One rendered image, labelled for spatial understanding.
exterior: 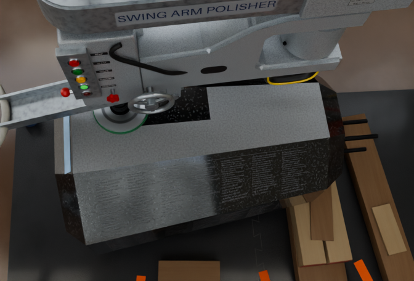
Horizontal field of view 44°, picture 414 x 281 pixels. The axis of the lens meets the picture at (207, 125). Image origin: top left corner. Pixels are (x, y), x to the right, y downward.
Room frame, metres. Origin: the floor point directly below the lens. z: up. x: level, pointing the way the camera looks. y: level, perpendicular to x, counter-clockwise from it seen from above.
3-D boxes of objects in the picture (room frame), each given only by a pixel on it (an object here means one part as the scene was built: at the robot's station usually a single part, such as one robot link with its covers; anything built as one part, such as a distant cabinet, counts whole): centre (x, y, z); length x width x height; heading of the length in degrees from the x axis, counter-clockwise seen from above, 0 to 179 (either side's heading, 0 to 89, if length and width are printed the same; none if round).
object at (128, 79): (0.76, 0.27, 1.32); 0.36 x 0.22 x 0.45; 107
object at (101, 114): (0.73, 0.34, 0.84); 0.21 x 0.21 x 0.01
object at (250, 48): (0.83, -0.04, 1.30); 0.74 x 0.23 x 0.49; 107
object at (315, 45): (0.92, -0.29, 1.34); 0.19 x 0.19 x 0.20
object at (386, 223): (0.57, -1.00, 0.10); 0.25 x 0.10 x 0.01; 22
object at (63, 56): (0.61, 0.38, 1.37); 0.08 x 0.03 x 0.28; 107
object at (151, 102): (0.65, 0.20, 1.19); 0.15 x 0.10 x 0.15; 107
